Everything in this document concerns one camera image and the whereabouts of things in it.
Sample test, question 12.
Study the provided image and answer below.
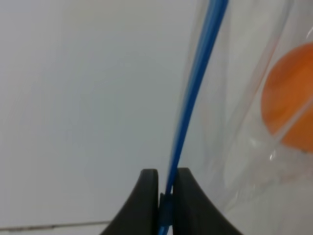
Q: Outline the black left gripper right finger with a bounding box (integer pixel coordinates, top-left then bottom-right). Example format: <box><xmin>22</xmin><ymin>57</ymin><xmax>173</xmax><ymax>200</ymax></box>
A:
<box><xmin>173</xmin><ymin>168</ymin><xmax>241</xmax><ymax>235</ymax></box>

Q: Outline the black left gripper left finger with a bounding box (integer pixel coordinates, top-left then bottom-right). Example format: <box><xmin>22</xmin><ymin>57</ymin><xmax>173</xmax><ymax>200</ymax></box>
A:
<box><xmin>101</xmin><ymin>169</ymin><xmax>158</xmax><ymax>235</ymax></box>

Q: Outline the clear zip file bag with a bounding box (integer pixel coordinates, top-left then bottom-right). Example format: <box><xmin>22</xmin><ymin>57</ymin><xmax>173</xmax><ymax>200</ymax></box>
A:
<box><xmin>159</xmin><ymin>0</ymin><xmax>313</xmax><ymax>235</ymax></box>

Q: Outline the orange fruit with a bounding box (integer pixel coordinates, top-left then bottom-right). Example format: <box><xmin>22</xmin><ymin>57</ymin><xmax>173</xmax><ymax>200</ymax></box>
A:
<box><xmin>261</xmin><ymin>43</ymin><xmax>313</xmax><ymax>152</ymax></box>

